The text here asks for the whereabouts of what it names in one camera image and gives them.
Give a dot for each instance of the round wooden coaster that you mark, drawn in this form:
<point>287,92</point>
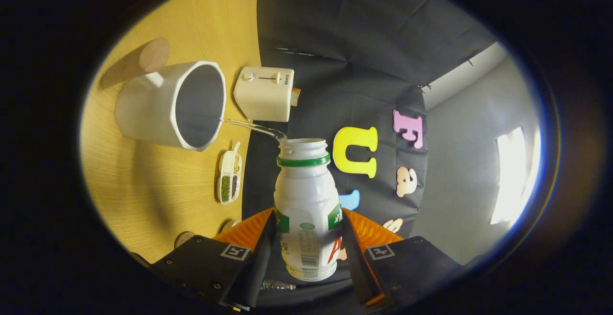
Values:
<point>184,239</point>

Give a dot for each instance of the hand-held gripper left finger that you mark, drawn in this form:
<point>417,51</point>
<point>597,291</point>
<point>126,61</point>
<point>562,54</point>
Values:
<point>258,267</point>

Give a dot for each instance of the white divided dish with beans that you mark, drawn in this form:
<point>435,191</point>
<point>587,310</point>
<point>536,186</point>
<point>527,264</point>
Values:
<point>229,181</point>

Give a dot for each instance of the cream toaster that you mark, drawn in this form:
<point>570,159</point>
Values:
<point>262,97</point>

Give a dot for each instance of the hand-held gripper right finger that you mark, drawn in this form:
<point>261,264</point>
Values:
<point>354,267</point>

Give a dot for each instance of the clear plastic water bottle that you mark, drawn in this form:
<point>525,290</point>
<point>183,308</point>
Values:
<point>278,285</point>

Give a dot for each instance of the wooden table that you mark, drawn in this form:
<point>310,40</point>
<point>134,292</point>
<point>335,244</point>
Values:
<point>158,190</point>

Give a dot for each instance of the black backdrop cloth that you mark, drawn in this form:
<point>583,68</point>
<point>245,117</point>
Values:
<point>359,42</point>

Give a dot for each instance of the toast slice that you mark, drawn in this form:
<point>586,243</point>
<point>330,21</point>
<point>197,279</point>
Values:
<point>295,97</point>

